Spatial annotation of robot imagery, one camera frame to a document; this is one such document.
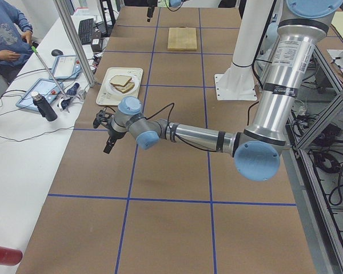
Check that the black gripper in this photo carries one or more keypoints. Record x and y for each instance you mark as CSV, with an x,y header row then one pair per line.
x,y
150,3
112,134

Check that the white round plate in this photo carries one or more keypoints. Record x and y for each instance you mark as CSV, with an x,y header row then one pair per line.
x,y
110,89

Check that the bread slice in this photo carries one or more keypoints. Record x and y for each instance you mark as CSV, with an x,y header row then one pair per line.
x,y
120,80
124,89

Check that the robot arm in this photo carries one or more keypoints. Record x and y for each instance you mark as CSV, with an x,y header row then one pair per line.
x,y
256,150
176,5

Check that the wooden cutting board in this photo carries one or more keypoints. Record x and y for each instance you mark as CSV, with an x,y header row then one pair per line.
x,y
182,39

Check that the cream bear serving tray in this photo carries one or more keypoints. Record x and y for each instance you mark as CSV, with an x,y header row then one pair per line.
x,y
106,99

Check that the black keyboard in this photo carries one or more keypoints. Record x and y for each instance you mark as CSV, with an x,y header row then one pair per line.
x,y
86,30

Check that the black water bottle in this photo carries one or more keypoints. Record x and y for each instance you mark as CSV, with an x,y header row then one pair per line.
x,y
43,106

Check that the near teach pendant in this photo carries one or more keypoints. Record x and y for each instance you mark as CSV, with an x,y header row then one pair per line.
x,y
45,88

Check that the teach pendant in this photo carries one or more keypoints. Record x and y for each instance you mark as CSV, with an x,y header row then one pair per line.
x,y
45,88
66,67

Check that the far teach pendant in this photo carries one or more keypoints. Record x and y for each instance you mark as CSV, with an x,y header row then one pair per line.
x,y
66,67

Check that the black computer mouse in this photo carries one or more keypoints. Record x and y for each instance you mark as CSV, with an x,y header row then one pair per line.
x,y
56,52

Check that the green tipped metal rod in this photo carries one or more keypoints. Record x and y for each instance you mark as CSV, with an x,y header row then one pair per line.
x,y
48,70

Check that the person in blue hoodie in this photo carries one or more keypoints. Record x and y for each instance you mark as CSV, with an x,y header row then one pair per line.
x,y
15,40

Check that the red cylinder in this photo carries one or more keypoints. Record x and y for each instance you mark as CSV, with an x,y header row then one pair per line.
x,y
9,256

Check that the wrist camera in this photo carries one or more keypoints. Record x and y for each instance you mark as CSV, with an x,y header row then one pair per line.
x,y
104,117

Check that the aluminium frame post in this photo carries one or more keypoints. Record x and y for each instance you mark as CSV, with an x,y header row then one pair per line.
x,y
72,35

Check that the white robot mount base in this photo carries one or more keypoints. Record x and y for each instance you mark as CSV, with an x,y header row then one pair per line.
x,y
237,83

